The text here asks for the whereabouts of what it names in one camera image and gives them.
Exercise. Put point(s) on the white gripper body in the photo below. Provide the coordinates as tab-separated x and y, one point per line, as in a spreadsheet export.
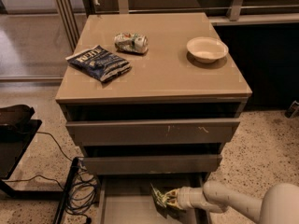
183	197

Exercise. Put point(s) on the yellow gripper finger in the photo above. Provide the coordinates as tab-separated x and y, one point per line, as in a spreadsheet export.
173	203
173	193

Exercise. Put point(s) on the green jalapeno chip bag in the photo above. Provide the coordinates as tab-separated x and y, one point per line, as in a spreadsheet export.
160	198

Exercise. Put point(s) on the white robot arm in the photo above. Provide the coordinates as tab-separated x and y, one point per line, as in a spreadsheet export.
279	205

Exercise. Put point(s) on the middle grey drawer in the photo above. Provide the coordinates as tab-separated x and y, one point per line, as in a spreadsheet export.
153	164

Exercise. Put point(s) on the bottom open grey drawer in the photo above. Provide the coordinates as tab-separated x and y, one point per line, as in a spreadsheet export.
127	199

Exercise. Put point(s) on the top grey drawer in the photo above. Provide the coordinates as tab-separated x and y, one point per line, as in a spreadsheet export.
152	132

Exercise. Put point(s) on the grey drawer cabinet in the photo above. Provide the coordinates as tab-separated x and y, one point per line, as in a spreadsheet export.
166	83

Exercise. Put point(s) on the blue chip bag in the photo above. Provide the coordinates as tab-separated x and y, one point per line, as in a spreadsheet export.
100	63

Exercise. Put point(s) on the white bowl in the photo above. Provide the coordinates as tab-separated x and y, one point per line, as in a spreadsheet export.
207	49

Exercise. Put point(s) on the crushed soda can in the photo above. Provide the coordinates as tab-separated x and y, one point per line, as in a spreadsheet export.
131	42

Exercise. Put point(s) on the metal railing frame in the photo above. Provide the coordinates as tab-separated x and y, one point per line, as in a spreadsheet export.
220	11

